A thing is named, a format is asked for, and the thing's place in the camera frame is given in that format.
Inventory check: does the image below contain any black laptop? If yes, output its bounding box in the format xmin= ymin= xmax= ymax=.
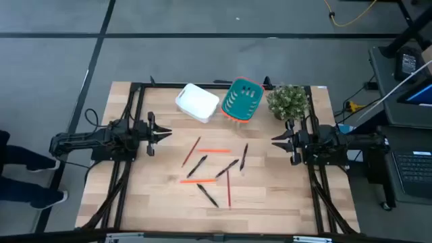
xmin=391 ymin=150 xmax=432 ymax=200

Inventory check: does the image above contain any monitor with blue screen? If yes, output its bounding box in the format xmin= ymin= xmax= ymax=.
xmin=397 ymin=78 xmax=432 ymax=108

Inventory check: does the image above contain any black stand beam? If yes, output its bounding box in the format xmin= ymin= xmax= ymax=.
xmin=381 ymin=0 xmax=432 ymax=58

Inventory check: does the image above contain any silver bracket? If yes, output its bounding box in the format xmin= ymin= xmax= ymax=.
xmin=292 ymin=235 xmax=333 ymax=243
xmin=105 ymin=232 xmax=145 ymax=243

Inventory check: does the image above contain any yellow cable connector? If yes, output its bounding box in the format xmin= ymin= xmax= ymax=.
xmin=344 ymin=100 xmax=367 ymax=114

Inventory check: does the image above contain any black desk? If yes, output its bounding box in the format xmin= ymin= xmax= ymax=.
xmin=374 ymin=124 xmax=432 ymax=207

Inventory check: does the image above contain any teal basket with orange rim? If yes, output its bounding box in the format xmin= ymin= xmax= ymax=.
xmin=221 ymin=76 xmax=265 ymax=124

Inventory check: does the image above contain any thin red pencil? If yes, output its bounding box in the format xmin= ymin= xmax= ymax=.
xmin=226 ymin=170 xmax=232 ymax=211
xmin=181 ymin=136 xmax=202 ymax=169

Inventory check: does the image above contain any white cable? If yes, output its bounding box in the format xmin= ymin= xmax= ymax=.
xmin=356 ymin=59 xmax=432 ymax=122

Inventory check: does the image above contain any black device with label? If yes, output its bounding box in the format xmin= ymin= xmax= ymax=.
xmin=394 ymin=46 xmax=423 ymax=82

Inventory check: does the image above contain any black retractable pen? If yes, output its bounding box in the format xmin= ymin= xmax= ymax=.
xmin=196 ymin=183 xmax=219 ymax=209
xmin=186 ymin=155 xmax=209 ymax=179
xmin=215 ymin=159 xmax=240 ymax=179
xmin=239 ymin=142 xmax=249 ymax=172

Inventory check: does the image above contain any grey cart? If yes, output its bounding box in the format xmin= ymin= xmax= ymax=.
xmin=367 ymin=43 xmax=432 ymax=129

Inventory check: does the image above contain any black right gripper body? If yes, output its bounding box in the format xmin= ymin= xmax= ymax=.
xmin=286 ymin=118 xmax=310 ymax=166

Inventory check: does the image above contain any yellow cable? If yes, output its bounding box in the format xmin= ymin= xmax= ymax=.
xmin=323 ymin=0 xmax=378 ymax=28

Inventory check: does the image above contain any white plastic bin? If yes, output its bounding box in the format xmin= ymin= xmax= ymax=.
xmin=174 ymin=82 xmax=221 ymax=124

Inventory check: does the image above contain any black aluminium table frame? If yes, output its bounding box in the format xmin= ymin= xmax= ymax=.
xmin=76 ymin=80 xmax=360 ymax=237

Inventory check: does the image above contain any white and blue box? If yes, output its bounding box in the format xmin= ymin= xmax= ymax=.
xmin=337 ymin=123 xmax=364 ymax=163

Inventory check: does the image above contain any person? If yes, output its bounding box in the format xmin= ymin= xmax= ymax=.
xmin=0 ymin=130 xmax=69 ymax=210

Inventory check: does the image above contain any potted green plant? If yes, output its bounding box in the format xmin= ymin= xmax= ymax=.
xmin=265 ymin=83 xmax=311 ymax=122

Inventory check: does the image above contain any orange pencil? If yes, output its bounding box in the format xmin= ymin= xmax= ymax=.
xmin=197 ymin=148 xmax=232 ymax=154
xmin=179 ymin=178 xmax=217 ymax=184

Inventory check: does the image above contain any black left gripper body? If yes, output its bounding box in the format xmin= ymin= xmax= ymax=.
xmin=136 ymin=111 xmax=156 ymax=157

